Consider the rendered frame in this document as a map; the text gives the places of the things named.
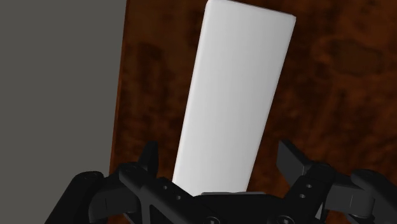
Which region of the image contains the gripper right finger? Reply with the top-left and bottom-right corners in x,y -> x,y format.
275,139 -> 397,224

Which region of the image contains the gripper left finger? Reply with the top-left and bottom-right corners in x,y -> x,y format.
45,141 -> 199,224

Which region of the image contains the brown wooden table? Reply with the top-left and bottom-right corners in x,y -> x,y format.
108,0 -> 397,224

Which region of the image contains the white flat rectangular block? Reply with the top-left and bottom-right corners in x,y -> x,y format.
171,0 -> 297,197

